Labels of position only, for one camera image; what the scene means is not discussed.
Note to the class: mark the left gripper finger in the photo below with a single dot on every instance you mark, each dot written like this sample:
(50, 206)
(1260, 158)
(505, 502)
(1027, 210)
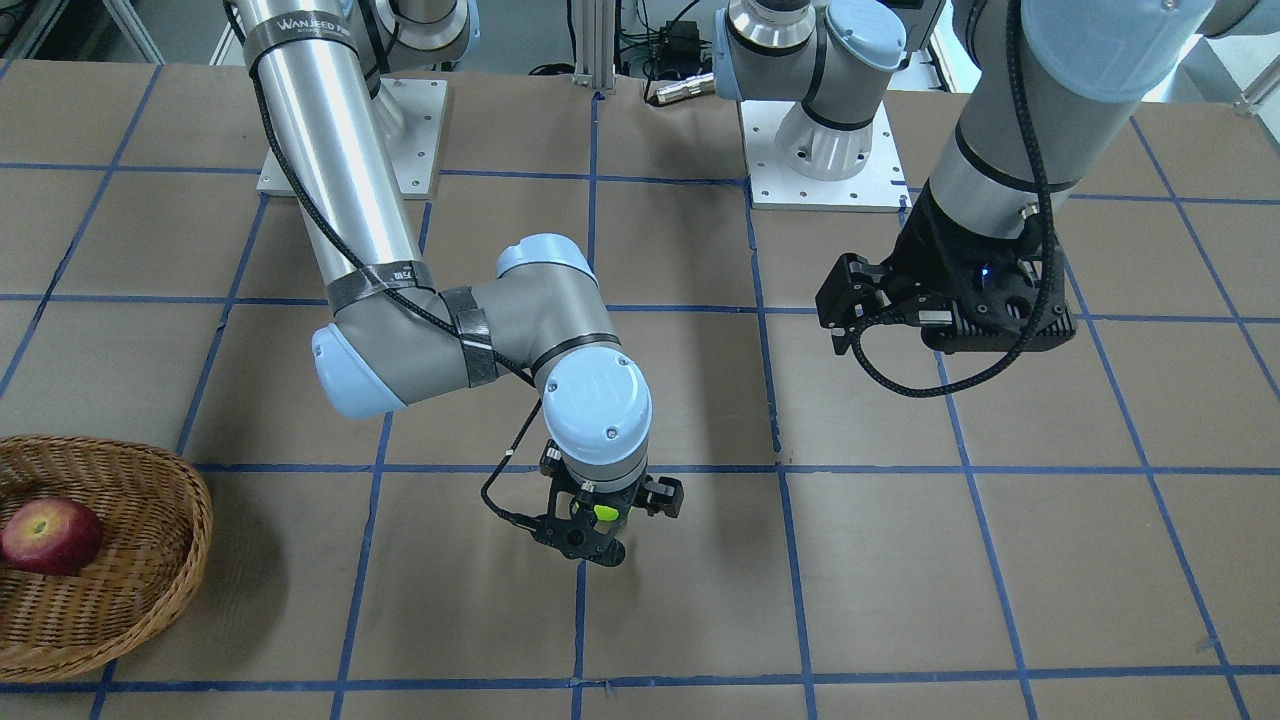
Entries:
(854, 295)

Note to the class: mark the red yellow apple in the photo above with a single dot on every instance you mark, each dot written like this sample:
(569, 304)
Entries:
(53, 536)

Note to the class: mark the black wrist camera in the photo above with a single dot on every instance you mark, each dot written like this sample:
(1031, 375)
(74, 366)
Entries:
(991, 296)
(580, 536)

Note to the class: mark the aluminium frame post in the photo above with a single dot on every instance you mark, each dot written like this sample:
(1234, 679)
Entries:
(595, 25)

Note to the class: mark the wicker basket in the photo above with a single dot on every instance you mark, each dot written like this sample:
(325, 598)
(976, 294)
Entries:
(157, 515)

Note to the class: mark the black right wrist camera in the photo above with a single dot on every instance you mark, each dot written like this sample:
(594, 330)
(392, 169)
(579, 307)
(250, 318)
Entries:
(580, 536)

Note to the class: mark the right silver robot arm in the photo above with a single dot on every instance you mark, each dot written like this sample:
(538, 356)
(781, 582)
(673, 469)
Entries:
(397, 336)

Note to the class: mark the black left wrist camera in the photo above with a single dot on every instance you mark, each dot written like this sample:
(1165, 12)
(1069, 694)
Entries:
(991, 296)

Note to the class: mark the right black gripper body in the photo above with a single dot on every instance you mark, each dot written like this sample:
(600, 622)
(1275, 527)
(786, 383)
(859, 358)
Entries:
(661, 496)

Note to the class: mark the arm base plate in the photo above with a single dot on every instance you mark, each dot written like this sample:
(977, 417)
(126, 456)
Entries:
(410, 140)
(795, 164)

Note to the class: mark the black power adapter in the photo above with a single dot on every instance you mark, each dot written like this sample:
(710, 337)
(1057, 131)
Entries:
(680, 37)

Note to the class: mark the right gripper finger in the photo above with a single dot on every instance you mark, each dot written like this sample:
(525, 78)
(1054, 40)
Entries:
(552, 463)
(661, 495)

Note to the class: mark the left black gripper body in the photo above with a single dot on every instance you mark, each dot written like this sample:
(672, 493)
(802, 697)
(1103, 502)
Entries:
(915, 252)

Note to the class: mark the silver metal cylinder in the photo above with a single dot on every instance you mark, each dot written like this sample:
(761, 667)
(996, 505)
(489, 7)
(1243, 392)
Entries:
(686, 89)

